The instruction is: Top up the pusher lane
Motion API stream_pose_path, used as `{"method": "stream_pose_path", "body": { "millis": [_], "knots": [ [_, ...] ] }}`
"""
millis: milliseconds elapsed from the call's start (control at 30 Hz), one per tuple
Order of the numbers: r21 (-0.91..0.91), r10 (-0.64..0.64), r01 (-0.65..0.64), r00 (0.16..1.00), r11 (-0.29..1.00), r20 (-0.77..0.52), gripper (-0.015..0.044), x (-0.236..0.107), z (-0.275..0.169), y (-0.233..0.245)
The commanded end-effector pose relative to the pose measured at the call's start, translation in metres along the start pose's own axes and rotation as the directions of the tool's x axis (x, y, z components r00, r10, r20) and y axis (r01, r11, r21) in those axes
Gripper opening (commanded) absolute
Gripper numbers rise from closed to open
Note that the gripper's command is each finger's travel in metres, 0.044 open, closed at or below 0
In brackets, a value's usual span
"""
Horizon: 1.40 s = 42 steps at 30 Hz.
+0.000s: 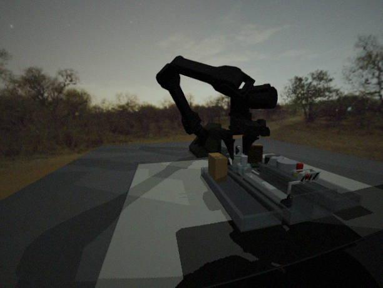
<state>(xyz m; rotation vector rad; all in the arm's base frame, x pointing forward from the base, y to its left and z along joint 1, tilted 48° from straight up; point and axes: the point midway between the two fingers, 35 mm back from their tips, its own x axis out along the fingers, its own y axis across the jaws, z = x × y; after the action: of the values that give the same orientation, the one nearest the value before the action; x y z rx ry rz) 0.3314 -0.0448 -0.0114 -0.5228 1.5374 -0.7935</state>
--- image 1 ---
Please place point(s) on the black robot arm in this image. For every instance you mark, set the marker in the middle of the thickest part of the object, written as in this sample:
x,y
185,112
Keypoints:
x,y
225,80

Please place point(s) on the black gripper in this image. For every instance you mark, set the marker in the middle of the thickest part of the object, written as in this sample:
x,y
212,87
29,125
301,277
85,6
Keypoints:
x,y
227,135

